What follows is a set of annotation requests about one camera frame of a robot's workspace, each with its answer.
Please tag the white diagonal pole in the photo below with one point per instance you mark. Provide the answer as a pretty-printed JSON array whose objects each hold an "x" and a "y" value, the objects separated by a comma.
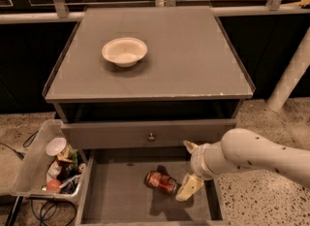
[{"x": 292, "y": 75}]

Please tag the grey drawer cabinet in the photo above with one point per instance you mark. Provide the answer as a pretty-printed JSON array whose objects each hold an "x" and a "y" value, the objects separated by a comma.
[{"x": 190, "y": 71}]

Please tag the white cup in bin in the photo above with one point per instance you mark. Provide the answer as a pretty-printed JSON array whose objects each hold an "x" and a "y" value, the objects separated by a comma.
[{"x": 56, "y": 146}]

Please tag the dark snack bag in bin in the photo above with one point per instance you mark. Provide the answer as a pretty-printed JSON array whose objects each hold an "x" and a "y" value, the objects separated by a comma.
[{"x": 67, "y": 169}]

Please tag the clear plastic bin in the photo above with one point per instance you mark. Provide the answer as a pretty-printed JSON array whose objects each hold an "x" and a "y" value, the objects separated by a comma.
[{"x": 32, "y": 173}]

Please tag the white paper bowl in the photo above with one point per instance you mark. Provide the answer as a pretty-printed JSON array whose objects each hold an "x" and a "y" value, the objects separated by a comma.
[{"x": 124, "y": 52}]

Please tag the orange fruit in bin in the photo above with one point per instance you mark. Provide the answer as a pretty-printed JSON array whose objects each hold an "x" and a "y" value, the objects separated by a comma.
[{"x": 54, "y": 185}]

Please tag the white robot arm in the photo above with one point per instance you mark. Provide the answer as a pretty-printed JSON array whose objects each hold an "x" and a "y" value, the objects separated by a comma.
[{"x": 241, "y": 150}]

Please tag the metal window rail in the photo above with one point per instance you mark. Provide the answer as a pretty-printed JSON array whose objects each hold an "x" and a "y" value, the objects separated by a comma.
[{"x": 271, "y": 7}]

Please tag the grey top drawer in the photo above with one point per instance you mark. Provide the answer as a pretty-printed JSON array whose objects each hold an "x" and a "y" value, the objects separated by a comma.
[{"x": 126, "y": 134}]

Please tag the red coke can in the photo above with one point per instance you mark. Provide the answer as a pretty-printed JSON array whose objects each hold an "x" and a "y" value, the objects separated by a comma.
[{"x": 161, "y": 182}]

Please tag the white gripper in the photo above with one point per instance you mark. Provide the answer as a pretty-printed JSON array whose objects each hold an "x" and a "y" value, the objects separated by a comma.
[{"x": 198, "y": 161}]

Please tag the open grey middle drawer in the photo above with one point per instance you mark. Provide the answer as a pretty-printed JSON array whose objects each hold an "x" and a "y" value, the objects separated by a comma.
[{"x": 115, "y": 192}]

